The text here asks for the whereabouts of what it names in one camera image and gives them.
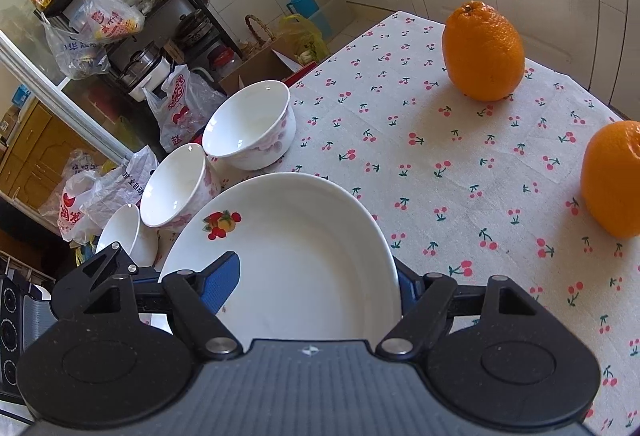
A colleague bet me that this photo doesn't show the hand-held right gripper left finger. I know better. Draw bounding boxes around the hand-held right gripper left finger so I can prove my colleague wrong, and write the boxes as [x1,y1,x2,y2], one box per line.
[52,252,246,359]

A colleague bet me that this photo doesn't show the yellow wooden cabinet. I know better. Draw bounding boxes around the yellow wooden cabinet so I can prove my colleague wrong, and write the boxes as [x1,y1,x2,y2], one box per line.
[0,96,123,217]

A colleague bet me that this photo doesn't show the white bag large red print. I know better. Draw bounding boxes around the white bag large red print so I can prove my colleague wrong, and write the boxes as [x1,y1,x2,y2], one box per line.
[144,63,228,155]

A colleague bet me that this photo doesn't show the steel cooking pot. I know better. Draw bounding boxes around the steel cooking pot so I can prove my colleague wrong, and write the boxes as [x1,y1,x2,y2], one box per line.
[116,43,170,99]

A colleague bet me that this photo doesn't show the red-lidded jar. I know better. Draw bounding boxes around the red-lidded jar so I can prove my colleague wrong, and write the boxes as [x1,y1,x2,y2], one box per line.
[207,44,242,82]

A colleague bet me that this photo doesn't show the pear-shaped orange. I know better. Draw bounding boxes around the pear-shaped orange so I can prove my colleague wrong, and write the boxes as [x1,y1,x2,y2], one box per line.
[442,0,527,102]

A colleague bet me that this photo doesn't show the translucent bag blue print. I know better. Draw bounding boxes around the translucent bag blue print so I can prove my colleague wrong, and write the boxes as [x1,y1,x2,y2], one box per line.
[42,13,112,81]

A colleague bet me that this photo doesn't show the teal thermos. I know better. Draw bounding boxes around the teal thermos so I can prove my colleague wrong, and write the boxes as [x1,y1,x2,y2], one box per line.
[286,0,321,34]

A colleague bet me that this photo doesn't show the translucent plastic bag black print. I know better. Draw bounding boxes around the translucent plastic bag black print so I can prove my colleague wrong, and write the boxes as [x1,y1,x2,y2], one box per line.
[92,145,161,217]

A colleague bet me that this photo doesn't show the wicker basket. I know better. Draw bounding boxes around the wicker basket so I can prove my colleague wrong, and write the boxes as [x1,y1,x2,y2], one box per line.
[243,14,282,61]

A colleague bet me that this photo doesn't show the dark cooking pot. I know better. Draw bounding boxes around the dark cooking pot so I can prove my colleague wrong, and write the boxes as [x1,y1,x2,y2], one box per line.
[172,8,213,47]

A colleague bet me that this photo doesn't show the yellow plastic bag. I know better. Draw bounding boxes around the yellow plastic bag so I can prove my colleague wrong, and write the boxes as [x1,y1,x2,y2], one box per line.
[277,14,329,62]

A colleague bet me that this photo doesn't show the orange with green leaves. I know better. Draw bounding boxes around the orange with green leaves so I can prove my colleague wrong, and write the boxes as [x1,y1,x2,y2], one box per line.
[580,120,640,239]

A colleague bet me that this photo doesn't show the white cherry-print tablecloth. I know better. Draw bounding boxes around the white cherry-print tablecloth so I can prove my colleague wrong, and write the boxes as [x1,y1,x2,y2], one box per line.
[205,10,640,436]

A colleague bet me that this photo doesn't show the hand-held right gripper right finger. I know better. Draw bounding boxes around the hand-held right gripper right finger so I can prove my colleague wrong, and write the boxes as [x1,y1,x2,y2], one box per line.
[375,257,553,359]

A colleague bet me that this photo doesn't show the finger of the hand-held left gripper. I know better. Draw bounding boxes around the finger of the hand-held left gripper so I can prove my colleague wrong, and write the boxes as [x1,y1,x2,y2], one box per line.
[55,242,141,305]

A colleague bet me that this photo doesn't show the white bag red yellow print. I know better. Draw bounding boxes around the white bag red yellow print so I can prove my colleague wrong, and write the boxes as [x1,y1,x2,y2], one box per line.
[67,0,147,45]

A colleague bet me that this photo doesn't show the large brown cardboard box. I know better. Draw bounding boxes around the large brown cardboard box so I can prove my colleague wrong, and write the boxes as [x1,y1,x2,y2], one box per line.
[218,36,307,97]

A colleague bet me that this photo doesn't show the white bag red characters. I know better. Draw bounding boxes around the white bag red characters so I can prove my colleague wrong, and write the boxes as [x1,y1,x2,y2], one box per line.
[40,161,101,244]

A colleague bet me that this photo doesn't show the white bowl pink floral print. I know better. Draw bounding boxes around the white bowl pink floral print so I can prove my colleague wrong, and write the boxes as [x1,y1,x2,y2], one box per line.
[202,80,297,171]
[95,203,160,269]
[140,143,222,233]

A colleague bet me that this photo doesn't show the red and white carton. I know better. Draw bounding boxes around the red and white carton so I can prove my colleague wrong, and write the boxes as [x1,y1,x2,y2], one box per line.
[282,64,323,87]

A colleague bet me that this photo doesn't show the white plate fruit print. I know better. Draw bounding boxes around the white plate fruit print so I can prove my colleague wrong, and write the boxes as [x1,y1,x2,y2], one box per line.
[159,172,404,343]

